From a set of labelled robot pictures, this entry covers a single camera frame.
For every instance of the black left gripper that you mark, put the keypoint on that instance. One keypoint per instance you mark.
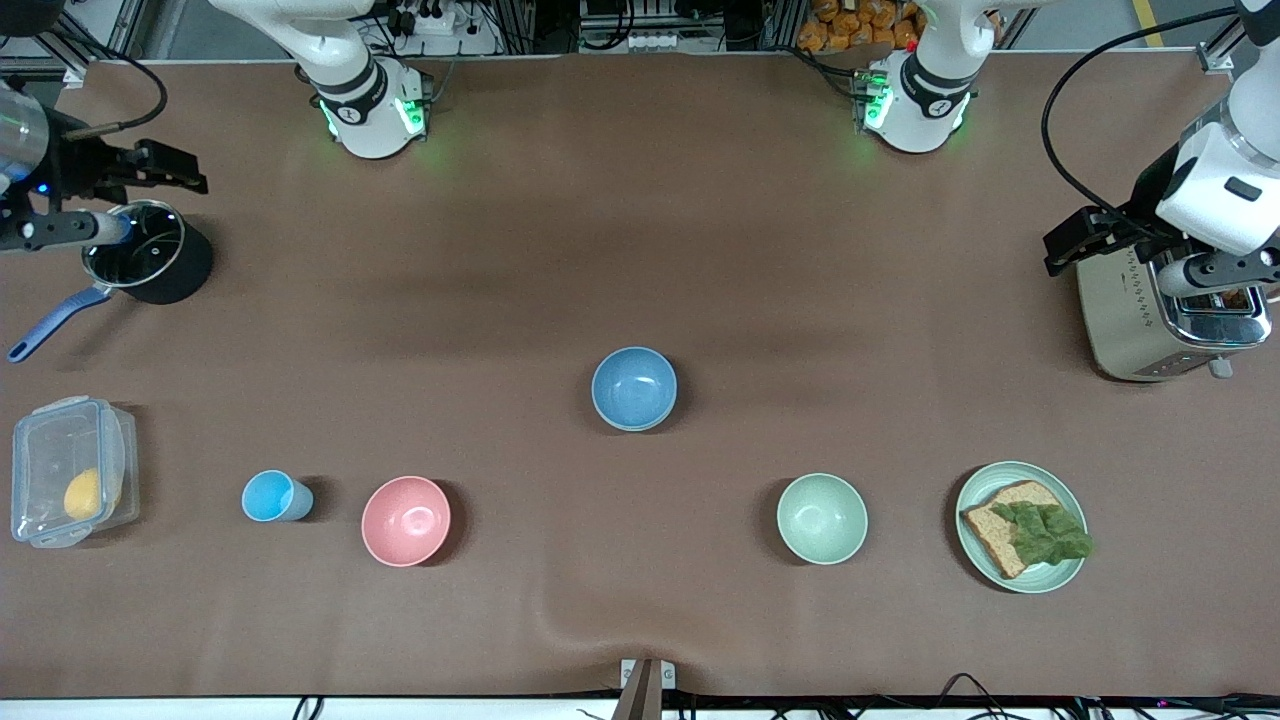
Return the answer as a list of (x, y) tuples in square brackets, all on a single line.
[(1140, 212)]

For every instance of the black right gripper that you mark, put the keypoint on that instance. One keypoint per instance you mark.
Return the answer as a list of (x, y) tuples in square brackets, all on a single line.
[(72, 165)]

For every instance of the blue bowl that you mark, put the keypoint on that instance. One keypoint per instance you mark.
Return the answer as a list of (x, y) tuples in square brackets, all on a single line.
[(634, 385)]

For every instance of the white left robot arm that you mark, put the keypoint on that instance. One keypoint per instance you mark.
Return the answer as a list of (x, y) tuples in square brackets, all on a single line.
[(930, 100)]

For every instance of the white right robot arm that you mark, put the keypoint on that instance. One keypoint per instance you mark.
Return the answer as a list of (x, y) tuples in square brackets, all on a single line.
[(370, 110)]

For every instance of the pink bowl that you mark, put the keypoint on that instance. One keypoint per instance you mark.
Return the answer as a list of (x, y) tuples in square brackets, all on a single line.
[(405, 520)]

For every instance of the beige chrome toaster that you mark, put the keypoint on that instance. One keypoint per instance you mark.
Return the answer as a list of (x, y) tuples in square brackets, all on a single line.
[(1120, 320)]

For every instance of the glass lid blue knob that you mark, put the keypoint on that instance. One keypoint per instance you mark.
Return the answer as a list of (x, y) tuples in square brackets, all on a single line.
[(150, 258)]

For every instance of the toast slice in toaster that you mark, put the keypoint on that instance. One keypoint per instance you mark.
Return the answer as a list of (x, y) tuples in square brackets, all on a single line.
[(1236, 298)]

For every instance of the clear plastic container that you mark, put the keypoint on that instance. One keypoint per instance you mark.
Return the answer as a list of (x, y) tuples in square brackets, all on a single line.
[(40, 450)]

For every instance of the green lettuce leaf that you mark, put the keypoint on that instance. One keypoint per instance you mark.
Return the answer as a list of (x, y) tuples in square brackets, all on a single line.
[(1045, 535)]

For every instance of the brown bread slice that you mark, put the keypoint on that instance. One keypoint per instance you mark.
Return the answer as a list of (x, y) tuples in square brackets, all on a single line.
[(995, 540)]

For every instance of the yellow fruit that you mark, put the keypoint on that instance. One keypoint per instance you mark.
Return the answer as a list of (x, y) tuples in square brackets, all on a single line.
[(83, 494)]

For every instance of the orange snack pile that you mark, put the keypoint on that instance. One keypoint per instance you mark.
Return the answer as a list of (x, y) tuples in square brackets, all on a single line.
[(850, 25)]

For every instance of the white power strip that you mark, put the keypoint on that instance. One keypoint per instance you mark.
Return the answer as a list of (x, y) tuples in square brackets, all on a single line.
[(445, 30), (635, 42)]

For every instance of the light green plate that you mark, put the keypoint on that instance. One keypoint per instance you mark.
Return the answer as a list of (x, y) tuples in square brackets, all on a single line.
[(1040, 578)]

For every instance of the blue cup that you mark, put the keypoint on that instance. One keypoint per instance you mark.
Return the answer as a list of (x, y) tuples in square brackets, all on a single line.
[(268, 496)]

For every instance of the brown table cloth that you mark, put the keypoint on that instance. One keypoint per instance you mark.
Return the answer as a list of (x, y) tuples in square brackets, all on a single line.
[(300, 620)]

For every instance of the aluminium frame profile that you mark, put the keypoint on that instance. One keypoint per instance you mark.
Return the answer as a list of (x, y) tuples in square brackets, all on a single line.
[(1215, 58), (90, 50)]

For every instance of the metal bracket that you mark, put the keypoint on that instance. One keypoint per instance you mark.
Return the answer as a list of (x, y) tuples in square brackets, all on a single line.
[(646, 685)]

